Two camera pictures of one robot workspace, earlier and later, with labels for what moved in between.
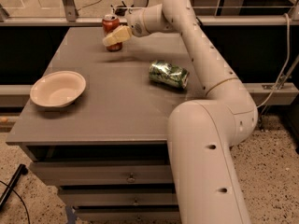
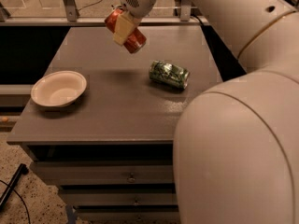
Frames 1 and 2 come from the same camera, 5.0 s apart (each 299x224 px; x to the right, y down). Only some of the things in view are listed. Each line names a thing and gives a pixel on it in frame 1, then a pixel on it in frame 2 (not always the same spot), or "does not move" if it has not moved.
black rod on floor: (21, 170) does not move
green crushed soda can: (168, 74) does not move
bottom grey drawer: (128, 214) does not move
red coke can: (109, 22) -> (136, 40)
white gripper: (135, 22) -> (135, 4)
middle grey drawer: (95, 198) does not move
